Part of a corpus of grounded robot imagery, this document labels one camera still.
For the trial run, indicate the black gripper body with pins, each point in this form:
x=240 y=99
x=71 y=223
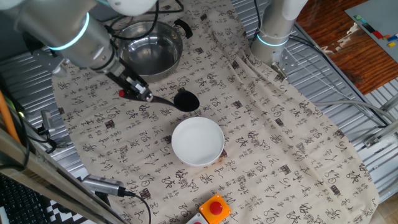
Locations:
x=126 y=77

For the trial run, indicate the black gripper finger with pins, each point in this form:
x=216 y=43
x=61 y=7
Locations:
x=141 y=85
x=146 y=96

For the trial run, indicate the black ladle with red tip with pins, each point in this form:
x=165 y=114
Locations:
x=186 y=101

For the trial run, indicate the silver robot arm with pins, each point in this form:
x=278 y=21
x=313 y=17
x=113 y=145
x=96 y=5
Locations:
x=62 y=31

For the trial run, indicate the white ceramic bowl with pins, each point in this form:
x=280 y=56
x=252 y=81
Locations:
x=197 y=140

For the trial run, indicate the orange tube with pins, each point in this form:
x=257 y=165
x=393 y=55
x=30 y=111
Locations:
x=7 y=121

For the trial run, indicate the orange emergency stop button box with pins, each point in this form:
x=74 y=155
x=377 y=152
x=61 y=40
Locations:
x=205 y=208

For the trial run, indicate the grey box red mushroom button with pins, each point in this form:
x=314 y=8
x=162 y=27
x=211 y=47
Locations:
x=196 y=220

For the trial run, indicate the beige calligraphy print tablecloth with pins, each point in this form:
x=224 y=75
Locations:
x=280 y=140

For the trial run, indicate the black and white marker sheet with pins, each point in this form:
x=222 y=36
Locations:
x=62 y=214

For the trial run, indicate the black keyboard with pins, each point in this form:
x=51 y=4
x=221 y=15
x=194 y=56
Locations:
x=21 y=205

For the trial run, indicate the brown wooden desk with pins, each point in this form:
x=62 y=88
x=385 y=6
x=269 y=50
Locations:
x=348 y=62

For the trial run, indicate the green toy block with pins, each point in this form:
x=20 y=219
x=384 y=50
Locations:
x=357 y=17

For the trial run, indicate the black toy block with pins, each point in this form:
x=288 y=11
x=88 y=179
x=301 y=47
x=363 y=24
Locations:
x=368 y=28

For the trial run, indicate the red toy block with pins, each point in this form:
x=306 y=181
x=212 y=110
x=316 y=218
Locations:
x=377 y=34

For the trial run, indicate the grey board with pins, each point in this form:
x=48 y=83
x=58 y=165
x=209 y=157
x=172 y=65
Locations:
x=382 y=18

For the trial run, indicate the yellow toy block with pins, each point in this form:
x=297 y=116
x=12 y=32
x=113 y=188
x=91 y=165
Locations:
x=391 y=44

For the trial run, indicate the blue toy block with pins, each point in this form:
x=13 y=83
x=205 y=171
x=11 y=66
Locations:
x=392 y=38

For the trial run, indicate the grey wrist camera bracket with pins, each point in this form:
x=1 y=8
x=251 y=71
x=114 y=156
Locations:
x=53 y=65

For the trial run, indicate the small silver camera on clamp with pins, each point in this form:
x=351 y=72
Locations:
x=46 y=119

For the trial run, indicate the silver camera with ribbed housing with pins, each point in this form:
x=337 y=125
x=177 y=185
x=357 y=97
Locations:
x=102 y=185

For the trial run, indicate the aluminium frame beam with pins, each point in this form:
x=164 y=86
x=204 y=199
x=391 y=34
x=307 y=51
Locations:
x=46 y=174

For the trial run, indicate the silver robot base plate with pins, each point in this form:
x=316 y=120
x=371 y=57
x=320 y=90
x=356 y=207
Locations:
x=289 y=63

